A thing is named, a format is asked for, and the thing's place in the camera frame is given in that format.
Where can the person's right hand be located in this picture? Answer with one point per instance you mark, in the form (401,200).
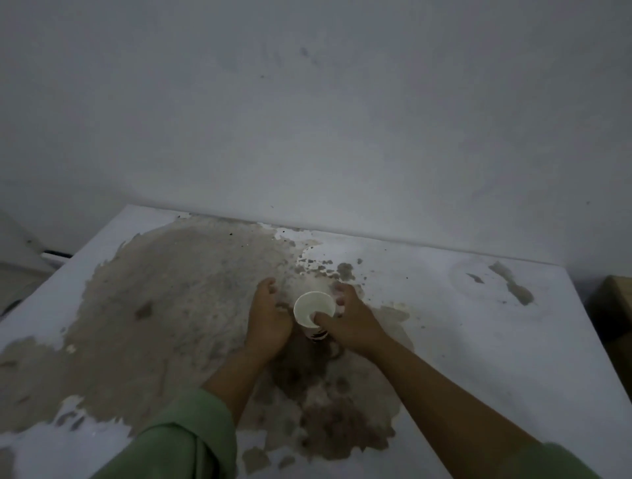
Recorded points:
(355,330)

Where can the person's left hand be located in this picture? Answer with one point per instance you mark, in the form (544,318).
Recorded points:
(269,330)

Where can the white printed paper cup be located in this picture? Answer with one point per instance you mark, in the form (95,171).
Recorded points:
(306,308)

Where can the person's right forearm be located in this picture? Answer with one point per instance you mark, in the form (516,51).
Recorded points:
(444,409)

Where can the person's left forearm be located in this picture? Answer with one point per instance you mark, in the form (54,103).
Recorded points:
(237,385)

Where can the person's green left sleeve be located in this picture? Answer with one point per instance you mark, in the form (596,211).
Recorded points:
(182,444)

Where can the person's green sleeve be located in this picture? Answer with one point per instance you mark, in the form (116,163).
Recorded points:
(548,466)
(182,444)

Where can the person's green right sleeve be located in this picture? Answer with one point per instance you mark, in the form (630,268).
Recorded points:
(548,466)

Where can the brown-stained white table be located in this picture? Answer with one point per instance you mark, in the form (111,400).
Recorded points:
(494,345)

